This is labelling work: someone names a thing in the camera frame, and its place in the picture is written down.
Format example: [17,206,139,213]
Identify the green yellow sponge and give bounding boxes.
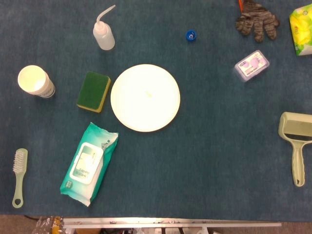
[76,71,112,114]

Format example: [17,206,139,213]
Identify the white round plate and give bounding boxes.
[110,63,181,133]

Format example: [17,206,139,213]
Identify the teal felt tablecloth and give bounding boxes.
[0,0,312,222]

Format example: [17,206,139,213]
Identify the green wet wipes pack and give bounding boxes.
[59,121,119,207]

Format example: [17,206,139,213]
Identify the blue bottle cap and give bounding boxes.
[185,29,197,43]

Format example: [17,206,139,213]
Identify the clear plastic wash bottle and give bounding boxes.
[93,4,116,51]

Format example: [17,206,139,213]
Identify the clear box purple label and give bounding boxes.
[233,49,271,83]

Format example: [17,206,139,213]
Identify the white paper cup stack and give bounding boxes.
[17,64,56,98]

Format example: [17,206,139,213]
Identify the grey knit work glove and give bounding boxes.
[235,0,281,43]

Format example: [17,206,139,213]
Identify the pale green scrub brush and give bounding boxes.
[12,148,29,209]

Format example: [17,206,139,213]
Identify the pale green lint roller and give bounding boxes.
[278,111,312,188]

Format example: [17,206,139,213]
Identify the crinkled clear plastic bag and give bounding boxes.
[34,215,64,234]

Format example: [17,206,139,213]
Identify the yellow green tissue pack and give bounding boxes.
[289,4,312,57]

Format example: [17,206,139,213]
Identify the aluminium frame rail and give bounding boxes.
[62,217,282,230]

